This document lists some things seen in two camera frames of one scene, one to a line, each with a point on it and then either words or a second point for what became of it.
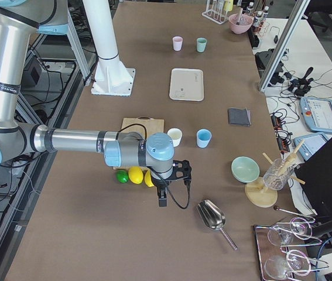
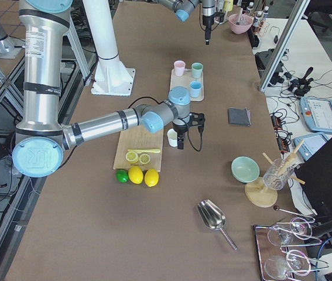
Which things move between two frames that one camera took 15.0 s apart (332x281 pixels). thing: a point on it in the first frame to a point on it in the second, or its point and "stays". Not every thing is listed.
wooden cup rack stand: [256, 192] stays
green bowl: [245, 169] stays
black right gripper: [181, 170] to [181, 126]
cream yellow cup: [175, 134] stays
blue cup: [203, 137] to [195, 87]
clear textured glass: [279, 173] stays
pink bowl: [240, 23] stays
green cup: [201, 43] to [197, 68]
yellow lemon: [136, 175] stays
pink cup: [177, 41] to [179, 66]
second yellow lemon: [148, 178] stays
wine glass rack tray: [283, 250] stays
